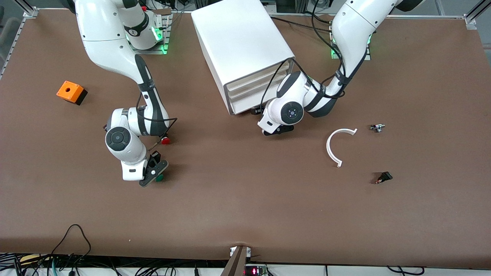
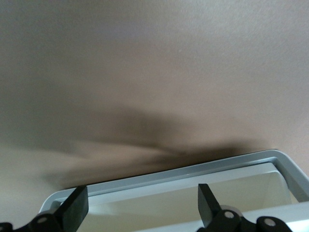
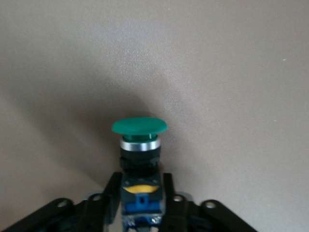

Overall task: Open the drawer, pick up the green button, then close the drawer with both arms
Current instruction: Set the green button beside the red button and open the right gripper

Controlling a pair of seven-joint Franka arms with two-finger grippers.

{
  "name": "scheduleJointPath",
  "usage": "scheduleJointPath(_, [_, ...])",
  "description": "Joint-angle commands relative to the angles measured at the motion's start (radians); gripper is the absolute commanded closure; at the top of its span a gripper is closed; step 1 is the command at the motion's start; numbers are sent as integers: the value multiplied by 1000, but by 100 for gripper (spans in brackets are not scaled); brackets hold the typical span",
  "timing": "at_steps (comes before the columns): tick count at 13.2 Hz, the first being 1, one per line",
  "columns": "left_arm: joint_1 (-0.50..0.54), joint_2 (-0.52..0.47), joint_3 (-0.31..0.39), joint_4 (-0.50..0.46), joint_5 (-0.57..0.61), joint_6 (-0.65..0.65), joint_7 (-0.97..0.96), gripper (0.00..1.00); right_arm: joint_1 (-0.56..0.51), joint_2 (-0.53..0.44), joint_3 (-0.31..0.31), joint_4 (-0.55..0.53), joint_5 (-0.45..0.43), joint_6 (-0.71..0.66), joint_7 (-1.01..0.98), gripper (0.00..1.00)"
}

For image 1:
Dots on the brown wooden post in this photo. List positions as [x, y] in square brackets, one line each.
[236, 264]

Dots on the orange button box black base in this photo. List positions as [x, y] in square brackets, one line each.
[69, 92]

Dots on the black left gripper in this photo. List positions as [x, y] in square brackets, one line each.
[256, 111]

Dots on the device with red display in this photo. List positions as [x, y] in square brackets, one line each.
[255, 271]

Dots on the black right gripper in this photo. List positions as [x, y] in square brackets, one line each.
[155, 157]

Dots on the small silver toggle switch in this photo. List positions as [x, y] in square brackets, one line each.
[378, 128]

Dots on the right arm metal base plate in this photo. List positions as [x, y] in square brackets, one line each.
[165, 42]

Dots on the green push button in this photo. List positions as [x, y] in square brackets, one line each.
[159, 178]

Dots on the red push button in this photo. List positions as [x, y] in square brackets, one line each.
[165, 141]

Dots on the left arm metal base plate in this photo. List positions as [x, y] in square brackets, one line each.
[367, 55]

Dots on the white curved plastic arc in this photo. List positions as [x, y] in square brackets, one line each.
[328, 147]

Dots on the black rocker switch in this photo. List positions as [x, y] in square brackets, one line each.
[386, 176]

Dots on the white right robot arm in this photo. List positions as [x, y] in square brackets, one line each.
[122, 142]

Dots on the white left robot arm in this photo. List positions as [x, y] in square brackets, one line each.
[291, 111]

